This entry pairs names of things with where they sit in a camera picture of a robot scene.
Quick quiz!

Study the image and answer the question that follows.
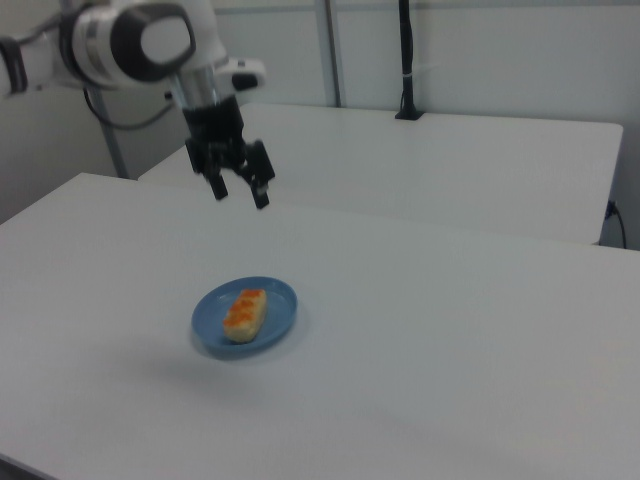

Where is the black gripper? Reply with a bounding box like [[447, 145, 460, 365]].
[[181, 96, 277, 211]]

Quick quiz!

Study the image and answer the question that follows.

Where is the orange glazed bread loaf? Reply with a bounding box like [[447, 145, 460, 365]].
[[221, 287, 269, 346]]

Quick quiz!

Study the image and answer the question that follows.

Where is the blue round plate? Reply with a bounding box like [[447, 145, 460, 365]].
[[190, 275, 300, 359]]

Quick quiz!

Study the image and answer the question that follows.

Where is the black pole with clamp base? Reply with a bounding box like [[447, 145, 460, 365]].
[[394, 0, 427, 122]]

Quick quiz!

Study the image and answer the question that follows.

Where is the thin dark looping cable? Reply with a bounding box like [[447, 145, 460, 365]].
[[81, 87, 175, 132]]

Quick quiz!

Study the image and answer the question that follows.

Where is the black cable with blue plug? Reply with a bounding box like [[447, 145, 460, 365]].
[[605, 199, 629, 250]]

